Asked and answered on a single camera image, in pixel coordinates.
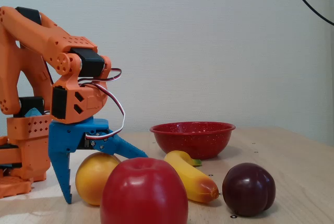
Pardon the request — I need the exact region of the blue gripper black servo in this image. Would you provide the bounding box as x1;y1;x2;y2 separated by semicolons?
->
47;117;149;205

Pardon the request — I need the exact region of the yellow orange peach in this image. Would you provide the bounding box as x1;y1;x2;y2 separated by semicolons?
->
75;151;122;207

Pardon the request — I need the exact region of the red speckled enamel bowl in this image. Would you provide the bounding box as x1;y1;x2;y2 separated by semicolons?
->
149;121;236;161

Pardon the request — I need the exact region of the red apple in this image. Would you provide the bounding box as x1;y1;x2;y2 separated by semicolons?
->
100;157;189;224

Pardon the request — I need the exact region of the yellow banana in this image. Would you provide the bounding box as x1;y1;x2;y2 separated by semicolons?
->
163;150;220;204

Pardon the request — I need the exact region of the dark purple plum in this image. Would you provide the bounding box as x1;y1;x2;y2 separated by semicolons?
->
222;162;277;218

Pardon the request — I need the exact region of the red white black servo wire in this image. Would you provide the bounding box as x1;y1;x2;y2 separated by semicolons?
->
77;68;126;141

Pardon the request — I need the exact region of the orange robot base plate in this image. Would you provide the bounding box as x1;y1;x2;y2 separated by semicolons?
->
0;135;34;199

